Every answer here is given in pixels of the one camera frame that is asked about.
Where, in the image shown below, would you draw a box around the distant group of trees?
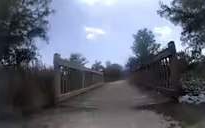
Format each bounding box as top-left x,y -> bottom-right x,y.
69,53 -> 128,83

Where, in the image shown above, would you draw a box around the tall brown reeds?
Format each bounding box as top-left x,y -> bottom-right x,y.
0,65 -> 58,118

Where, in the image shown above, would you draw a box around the wooden bridge railing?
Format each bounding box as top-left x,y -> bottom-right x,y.
52,52 -> 106,104
129,40 -> 184,99

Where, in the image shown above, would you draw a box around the overhanging leafy tree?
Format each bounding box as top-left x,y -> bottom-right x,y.
156,0 -> 205,64

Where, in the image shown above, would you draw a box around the grey bridge deck path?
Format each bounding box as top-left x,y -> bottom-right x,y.
23,79 -> 182,128

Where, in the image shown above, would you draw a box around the pale stones heap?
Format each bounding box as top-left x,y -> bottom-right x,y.
178,92 -> 205,106

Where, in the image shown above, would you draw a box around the dark ground verge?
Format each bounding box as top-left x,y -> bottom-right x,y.
136,95 -> 205,128

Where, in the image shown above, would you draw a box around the round-crowned tree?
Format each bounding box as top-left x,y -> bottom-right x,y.
125,27 -> 162,70

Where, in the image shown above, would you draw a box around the dark green bushes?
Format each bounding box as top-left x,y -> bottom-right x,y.
176,49 -> 205,98

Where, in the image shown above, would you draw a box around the large dark tree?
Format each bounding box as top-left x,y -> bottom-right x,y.
0,0 -> 56,72

